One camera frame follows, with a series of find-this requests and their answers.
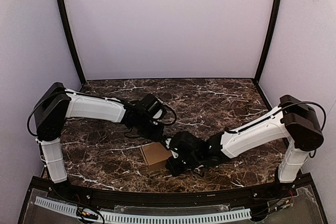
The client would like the brown cardboard box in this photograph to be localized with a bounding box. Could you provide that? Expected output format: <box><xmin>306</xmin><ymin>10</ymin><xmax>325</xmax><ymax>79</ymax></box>
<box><xmin>140</xmin><ymin>143</ymin><xmax>172</xmax><ymax>173</ymax></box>

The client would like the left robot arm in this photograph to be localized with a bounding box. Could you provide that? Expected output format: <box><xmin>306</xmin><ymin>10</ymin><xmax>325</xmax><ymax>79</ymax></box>
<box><xmin>27</xmin><ymin>82</ymin><xmax>168</xmax><ymax>184</ymax></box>

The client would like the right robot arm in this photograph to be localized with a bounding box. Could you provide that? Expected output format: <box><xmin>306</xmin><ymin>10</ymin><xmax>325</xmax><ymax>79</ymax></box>
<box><xmin>164</xmin><ymin>95</ymin><xmax>326</xmax><ymax>184</ymax></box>

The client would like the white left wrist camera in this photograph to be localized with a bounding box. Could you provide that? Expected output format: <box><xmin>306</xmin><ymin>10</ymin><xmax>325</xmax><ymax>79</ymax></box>
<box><xmin>153</xmin><ymin>109</ymin><xmax>166</xmax><ymax>125</ymax></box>

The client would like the black front table rail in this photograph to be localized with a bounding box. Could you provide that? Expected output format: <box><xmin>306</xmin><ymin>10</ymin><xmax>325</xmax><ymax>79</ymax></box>
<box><xmin>29</xmin><ymin>176</ymin><xmax>297</xmax><ymax>209</ymax></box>

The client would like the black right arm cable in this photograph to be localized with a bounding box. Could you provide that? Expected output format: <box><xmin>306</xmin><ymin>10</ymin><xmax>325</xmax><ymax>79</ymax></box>
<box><xmin>278</xmin><ymin>101</ymin><xmax>327</xmax><ymax>133</ymax></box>

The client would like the white slotted cable duct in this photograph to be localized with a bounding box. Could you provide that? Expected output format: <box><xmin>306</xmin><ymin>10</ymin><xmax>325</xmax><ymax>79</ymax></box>
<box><xmin>34</xmin><ymin>196</ymin><xmax>251</xmax><ymax>223</ymax></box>

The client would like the black left frame post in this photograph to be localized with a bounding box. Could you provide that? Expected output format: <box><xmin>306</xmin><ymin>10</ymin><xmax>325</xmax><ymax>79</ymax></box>
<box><xmin>57</xmin><ymin>0</ymin><xmax>86</xmax><ymax>85</ymax></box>

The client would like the black frame post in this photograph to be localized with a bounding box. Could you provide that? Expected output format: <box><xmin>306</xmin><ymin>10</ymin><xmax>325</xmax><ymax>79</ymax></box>
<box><xmin>254</xmin><ymin>0</ymin><xmax>281</xmax><ymax>83</ymax></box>
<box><xmin>57</xmin><ymin>0</ymin><xmax>86</xmax><ymax>85</ymax></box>

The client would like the black right frame post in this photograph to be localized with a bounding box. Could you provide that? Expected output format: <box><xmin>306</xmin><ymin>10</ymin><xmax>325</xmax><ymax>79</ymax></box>
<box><xmin>254</xmin><ymin>0</ymin><xmax>281</xmax><ymax>83</ymax></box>

